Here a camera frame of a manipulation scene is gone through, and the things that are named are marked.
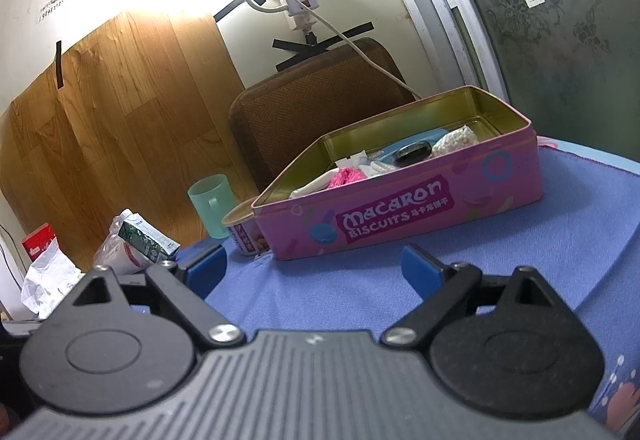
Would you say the pink knitted soft item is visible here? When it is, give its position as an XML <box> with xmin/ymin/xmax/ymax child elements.
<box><xmin>328</xmin><ymin>167</ymin><xmax>367</xmax><ymax>189</ymax></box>

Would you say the green correction tape dispenser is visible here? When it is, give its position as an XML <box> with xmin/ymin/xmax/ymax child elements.
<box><xmin>393</xmin><ymin>140</ymin><xmax>432</xmax><ymax>167</ymax></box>

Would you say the blue toothbrush case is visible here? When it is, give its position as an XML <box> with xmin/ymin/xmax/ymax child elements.
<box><xmin>368</xmin><ymin>128</ymin><xmax>448</xmax><ymax>167</ymax></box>

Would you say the cotton swabs bag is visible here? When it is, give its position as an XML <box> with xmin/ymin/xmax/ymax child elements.
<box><xmin>431</xmin><ymin>125</ymin><xmax>480</xmax><ymax>157</ymax></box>

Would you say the green white carton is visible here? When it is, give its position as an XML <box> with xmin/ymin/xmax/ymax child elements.
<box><xmin>118</xmin><ymin>209</ymin><xmax>180</xmax><ymax>263</ymax></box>

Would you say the clear plastic bag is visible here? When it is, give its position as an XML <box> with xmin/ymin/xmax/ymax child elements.
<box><xmin>92</xmin><ymin>208</ymin><xmax>151</xmax><ymax>275</ymax></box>

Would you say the paper cup with pink print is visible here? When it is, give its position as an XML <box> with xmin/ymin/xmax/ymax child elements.
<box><xmin>222</xmin><ymin>197</ymin><xmax>270</xmax><ymax>256</ymax></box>

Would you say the mint green plastic cup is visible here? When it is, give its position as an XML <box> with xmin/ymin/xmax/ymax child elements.
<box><xmin>188</xmin><ymin>174</ymin><xmax>238</xmax><ymax>240</ymax></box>

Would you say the white tissue pack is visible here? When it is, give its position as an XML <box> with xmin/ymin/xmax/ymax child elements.
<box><xmin>21</xmin><ymin>239</ymin><xmax>85</xmax><ymax>320</ymax></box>

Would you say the pink macaron biscuit tin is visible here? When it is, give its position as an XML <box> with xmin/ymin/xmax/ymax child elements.
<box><xmin>252</xmin><ymin>86</ymin><xmax>544</xmax><ymax>260</ymax></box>

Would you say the blue patterned tablecloth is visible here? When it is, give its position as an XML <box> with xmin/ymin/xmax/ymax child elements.
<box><xmin>206</xmin><ymin>139</ymin><xmax>640</xmax><ymax>439</ymax></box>

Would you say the red cereal box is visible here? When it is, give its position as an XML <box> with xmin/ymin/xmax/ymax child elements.
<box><xmin>22</xmin><ymin>223</ymin><xmax>56</xmax><ymax>261</ymax></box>

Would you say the brown chair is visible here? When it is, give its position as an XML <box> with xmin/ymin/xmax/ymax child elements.
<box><xmin>229</xmin><ymin>37</ymin><xmax>414</xmax><ymax>191</ymax></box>

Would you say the white power cable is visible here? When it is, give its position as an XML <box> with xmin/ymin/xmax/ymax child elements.
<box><xmin>290</xmin><ymin>0</ymin><xmax>426</xmax><ymax>102</ymax></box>

